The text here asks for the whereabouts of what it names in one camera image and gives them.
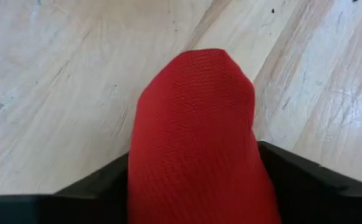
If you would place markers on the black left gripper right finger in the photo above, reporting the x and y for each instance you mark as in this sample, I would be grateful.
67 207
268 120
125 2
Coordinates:
324 199

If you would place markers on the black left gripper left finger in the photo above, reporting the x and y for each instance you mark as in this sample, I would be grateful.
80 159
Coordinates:
43 208

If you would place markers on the red fabric sock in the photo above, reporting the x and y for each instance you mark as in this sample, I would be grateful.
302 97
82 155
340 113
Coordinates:
196 140

